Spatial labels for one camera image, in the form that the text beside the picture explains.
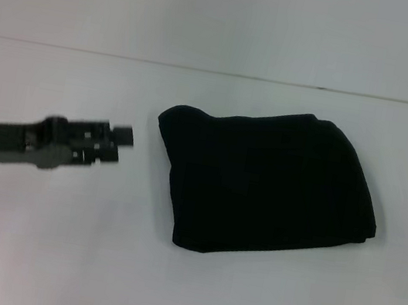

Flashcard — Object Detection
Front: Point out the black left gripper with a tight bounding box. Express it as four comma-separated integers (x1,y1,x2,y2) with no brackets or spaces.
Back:
0,101,138,188

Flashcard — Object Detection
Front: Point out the black t-shirt with white print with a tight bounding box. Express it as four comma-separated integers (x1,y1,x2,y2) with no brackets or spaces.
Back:
136,89,395,283

